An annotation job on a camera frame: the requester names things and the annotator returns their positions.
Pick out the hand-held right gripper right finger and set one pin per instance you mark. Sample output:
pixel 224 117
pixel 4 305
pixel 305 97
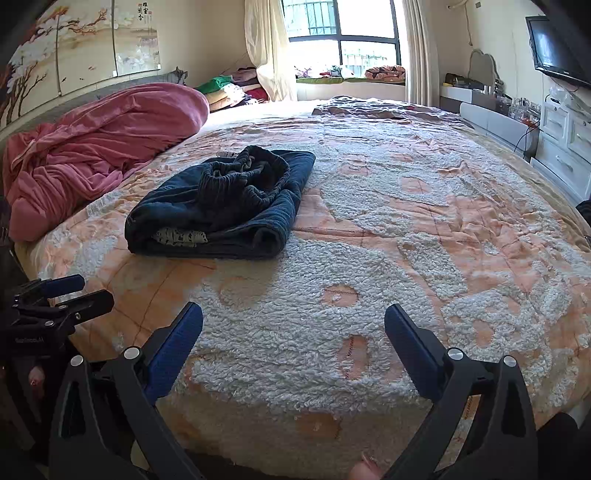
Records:
pixel 411 346

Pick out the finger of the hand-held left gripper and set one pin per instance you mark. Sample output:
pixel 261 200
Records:
pixel 62 286
pixel 90 304

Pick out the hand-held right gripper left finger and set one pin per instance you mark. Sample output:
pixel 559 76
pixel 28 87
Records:
pixel 178 341

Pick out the blue pants with lace trim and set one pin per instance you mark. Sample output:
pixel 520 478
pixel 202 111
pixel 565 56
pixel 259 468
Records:
pixel 277 194

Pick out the person's right hand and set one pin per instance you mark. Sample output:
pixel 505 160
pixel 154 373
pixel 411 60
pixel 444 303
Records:
pixel 365 468

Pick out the orange and white plush blanket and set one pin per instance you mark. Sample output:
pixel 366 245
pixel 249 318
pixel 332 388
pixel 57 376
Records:
pixel 369 230

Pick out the pink blanket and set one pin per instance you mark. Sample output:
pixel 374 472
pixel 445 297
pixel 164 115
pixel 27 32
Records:
pixel 101 134

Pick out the beige bed sheet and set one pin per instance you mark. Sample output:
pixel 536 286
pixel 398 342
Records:
pixel 531 180

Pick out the grey purple quilt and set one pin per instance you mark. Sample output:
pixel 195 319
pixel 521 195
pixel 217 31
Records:
pixel 392 113

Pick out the grey vanity desk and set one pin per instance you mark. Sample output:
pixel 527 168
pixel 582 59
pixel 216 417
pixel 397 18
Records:
pixel 489 120

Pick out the pile of folded clothes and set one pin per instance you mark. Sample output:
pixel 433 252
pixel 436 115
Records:
pixel 226 92

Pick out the cluster of cosmetic bottles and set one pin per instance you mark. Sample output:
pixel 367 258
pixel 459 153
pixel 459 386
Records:
pixel 519 104

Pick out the patterned cushion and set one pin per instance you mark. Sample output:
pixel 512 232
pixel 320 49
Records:
pixel 385 73

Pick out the green window seat mat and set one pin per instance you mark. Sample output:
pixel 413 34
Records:
pixel 323 80

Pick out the clothes on window seat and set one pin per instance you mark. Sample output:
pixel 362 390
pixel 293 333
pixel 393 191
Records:
pixel 328 71

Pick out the vanity mirror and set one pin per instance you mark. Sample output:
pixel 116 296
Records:
pixel 482 67

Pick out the cream curtain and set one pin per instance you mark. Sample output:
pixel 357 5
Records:
pixel 270 50
pixel 420 50

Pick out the window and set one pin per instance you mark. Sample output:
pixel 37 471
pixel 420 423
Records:
pixel 364 27

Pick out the black television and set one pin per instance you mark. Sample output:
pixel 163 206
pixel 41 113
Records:
pixel 558 50

